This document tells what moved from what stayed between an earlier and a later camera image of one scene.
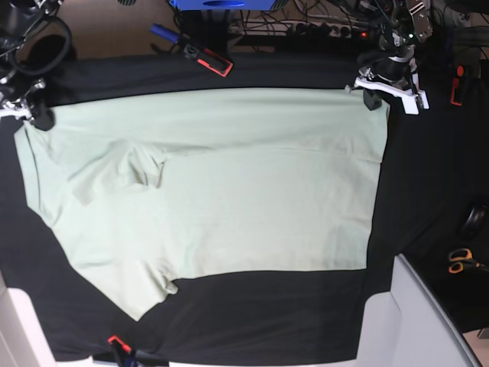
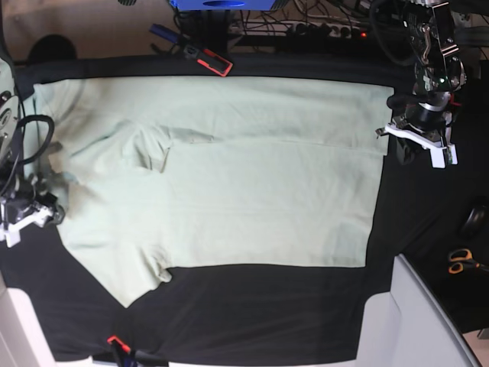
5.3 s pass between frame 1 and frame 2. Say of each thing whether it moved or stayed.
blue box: stayed
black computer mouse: stayed
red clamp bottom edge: stayed
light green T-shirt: moved
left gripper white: moved
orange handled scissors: stayed
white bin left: stayed
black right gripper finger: moved
